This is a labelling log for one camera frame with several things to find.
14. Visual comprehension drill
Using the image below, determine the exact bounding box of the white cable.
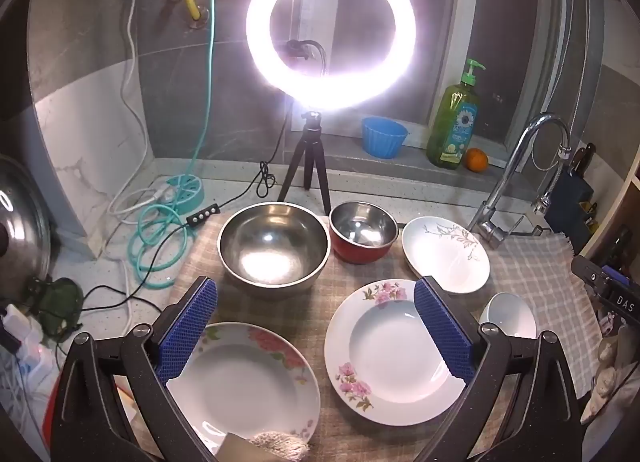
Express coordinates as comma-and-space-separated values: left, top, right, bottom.
107, 0, 168, 338

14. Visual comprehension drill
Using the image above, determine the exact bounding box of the large stainless steel bowl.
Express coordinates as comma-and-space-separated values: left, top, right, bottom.
217, 202, 331, 300

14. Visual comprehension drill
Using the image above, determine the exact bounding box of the white power adapter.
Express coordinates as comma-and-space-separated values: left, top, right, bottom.
0, 304, 53, 378

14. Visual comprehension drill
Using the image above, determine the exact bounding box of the red steel bowl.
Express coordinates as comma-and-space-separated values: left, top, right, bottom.
328, 201, 399, 265

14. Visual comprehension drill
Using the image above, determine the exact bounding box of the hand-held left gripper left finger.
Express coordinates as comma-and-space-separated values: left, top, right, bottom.
50, 276, 219, 462

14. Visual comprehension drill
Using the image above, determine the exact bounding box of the grey fuzzy cloth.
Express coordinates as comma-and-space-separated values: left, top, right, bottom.
220, 432, 311, 462

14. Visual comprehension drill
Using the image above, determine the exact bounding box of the orange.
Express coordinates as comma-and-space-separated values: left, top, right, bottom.
465, 148, 489, 173

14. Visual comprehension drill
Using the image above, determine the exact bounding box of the ring light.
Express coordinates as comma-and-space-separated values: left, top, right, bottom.
247, 0, 417, 110

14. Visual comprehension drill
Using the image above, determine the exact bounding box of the chrome faucet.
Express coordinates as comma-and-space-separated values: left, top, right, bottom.
467, 113, 572, 249

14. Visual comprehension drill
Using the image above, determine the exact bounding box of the white plate with branch print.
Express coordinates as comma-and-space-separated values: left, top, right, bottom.
401, 216, 491, 294

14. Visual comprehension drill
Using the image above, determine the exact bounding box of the teal cable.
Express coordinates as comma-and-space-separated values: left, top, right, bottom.
129, 0, 221, 291

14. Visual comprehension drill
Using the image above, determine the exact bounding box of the steel pot lid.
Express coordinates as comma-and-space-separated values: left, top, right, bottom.
0, 154, 53, 303

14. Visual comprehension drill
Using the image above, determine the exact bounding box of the round teal power strip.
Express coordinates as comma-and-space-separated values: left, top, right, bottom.
159, 174, 203, 215

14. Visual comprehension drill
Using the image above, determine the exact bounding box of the white plate with pink flowers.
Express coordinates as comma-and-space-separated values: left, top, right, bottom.
324, 279, 481, 427
165, 322, 321, 462

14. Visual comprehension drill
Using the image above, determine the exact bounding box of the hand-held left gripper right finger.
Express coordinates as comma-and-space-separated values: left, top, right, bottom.
413, 276, 586, 462

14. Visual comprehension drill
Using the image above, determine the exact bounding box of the dark green object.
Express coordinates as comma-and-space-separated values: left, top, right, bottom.
27, 277, 86, 343

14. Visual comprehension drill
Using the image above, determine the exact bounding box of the small white bowl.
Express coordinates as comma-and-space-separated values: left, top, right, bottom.
479, 292, 537, 340

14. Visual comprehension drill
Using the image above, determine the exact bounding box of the dark knife block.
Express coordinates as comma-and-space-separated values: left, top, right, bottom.
544, 142, 601, 255

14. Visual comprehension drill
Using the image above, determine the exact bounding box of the beige checked cloth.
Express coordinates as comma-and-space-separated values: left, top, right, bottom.
112, 214, 608, 462

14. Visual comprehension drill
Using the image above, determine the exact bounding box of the black cable with inline remote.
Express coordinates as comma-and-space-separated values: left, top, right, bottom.
80, 112, 296, 343

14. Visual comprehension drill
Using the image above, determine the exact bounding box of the green dish soap bottle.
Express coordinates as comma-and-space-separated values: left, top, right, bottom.
426, 58, 487, 170

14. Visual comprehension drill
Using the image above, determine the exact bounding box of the blue ribbed cup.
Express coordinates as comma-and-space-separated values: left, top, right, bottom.
361, 117, 408, 159

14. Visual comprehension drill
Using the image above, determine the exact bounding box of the wooden shelf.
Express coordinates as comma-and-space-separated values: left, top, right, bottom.
582, 147, 640, 268

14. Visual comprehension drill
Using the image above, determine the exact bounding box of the beige lumpy object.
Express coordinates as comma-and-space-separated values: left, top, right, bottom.
584, 326, 628, 424

